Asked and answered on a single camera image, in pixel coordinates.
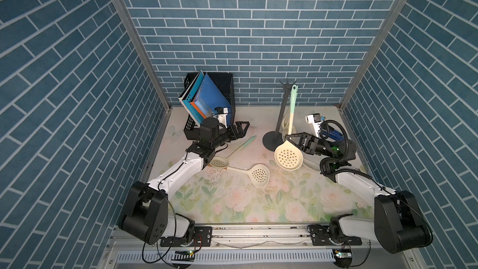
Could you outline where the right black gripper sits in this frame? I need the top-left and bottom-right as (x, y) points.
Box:
(286, 136), (333, 161)

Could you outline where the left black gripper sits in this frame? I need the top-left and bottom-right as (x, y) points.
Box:
(209, 122), (248, 150)

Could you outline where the dark grey utensil rack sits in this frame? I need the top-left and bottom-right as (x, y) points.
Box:
(262, 80), (296, 151)

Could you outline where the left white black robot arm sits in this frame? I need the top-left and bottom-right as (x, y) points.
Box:
(118, 118), (250, 245)

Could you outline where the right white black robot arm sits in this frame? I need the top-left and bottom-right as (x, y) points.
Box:
(286, 133), (433, 254)

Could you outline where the blue black stapler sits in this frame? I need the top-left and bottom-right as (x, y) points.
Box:
(321, 124), (344, 141)

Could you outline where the blue book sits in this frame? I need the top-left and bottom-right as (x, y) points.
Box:
(194, 74), (232, 115)

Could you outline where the black perforated file basket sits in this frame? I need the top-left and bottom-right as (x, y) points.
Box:
(184, 72), (235, 140)

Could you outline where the orange book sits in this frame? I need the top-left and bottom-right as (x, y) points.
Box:
(191, 100), (212, 119)

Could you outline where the teal notebook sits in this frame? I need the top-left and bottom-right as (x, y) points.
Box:
(179, 71), (205, 126)

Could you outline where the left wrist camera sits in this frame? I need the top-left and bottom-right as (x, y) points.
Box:
(212, 107), (230, 128)

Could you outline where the wooden handled white spoon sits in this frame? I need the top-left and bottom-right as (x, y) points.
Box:
(302, 158), (321, 171)

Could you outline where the diagonal mint handled skimmer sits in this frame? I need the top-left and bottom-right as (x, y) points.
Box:
(209, 135), (256, 169)

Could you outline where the wooden handled cream skimmer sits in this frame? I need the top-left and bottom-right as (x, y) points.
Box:
(226, 164), (270, 188)

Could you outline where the aluminium front rail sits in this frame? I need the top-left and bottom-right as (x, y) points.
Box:
(99, 223), (426, 269)

